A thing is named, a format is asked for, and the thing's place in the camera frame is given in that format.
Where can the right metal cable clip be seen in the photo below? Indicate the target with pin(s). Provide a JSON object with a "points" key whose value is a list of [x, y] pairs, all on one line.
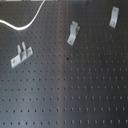
{"points": [[114, 17]]}

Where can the middle metal cable clip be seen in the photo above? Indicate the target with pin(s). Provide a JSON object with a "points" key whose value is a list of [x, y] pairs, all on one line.
{"points": [[74, 29]]}

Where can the left metal cable clip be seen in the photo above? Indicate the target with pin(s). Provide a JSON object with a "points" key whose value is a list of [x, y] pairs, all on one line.
{"points": [[23, 54]]}

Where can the metal cable clip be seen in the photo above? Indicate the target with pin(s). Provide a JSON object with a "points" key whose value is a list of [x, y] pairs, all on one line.
{"points": [[74, 29], [23, 54], [114, 17]]}

